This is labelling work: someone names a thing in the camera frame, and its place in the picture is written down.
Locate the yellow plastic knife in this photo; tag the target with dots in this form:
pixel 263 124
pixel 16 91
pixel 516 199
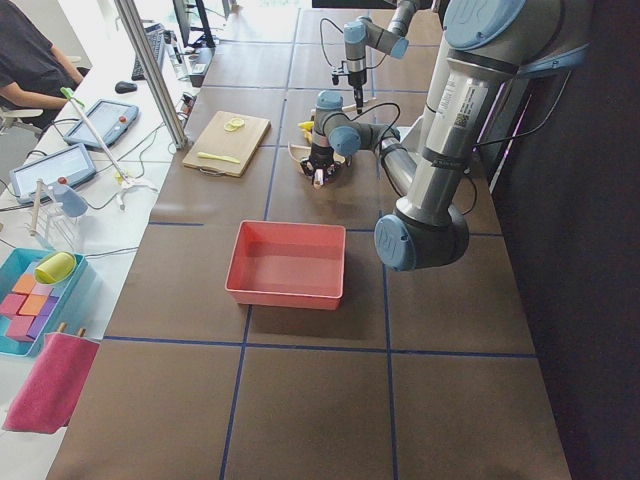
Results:
pixel 224 158

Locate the aluminium frame profile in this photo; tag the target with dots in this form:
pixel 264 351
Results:
pixel 129 16

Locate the near teach pendant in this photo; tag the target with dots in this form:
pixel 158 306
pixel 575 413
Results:
pixel 72 163

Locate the yellow plastic cup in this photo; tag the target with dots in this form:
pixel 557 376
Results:
pixel 55 268

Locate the yellow toy corn cob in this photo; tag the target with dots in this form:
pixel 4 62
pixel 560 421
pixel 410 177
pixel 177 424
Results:
pixel 306 127

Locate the wooden cup rack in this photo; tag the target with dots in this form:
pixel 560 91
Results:
pixel 50 225

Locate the white grabber stick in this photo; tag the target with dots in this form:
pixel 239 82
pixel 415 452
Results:
pixel 127 182

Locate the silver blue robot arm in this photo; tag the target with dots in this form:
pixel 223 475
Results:
pixel 485 44
pixel 362 34

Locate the coloured toy blocks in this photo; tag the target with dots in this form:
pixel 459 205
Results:
pixel 27 308

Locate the pink cloth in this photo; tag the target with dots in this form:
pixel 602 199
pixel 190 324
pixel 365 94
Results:
pixel 47 399

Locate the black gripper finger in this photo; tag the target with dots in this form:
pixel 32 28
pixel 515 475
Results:
pixel 358 98

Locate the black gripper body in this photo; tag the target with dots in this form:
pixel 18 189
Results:
pixel 318 161
pixel 357 80

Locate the beige plastic dustpan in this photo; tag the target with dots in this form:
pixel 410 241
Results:
pixel 316 152

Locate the far teach pendant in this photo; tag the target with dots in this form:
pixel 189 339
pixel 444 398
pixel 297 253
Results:
pixel 111 120

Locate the teach pendant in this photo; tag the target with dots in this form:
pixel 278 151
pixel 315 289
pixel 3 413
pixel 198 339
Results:
pixel 111 120
pixel 72 163

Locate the pink plastic bin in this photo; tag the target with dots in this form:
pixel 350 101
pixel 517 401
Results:
pixel 285 264

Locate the black computer mouse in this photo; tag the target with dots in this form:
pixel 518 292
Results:
pixel 122 87

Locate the light blue storage tray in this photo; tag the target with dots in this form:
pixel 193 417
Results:
pixel 71 291

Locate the seated person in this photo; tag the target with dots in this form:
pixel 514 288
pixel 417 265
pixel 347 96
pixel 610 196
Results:
pixel 33 69

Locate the yellow lemon slice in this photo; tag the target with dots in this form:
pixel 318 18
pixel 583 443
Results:
pixel 234 124

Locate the blue cup on rack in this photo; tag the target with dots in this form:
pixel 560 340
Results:
pixel 72 204

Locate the wooden cutting board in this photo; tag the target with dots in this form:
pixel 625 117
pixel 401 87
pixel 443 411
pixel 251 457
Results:
pixel 241 144

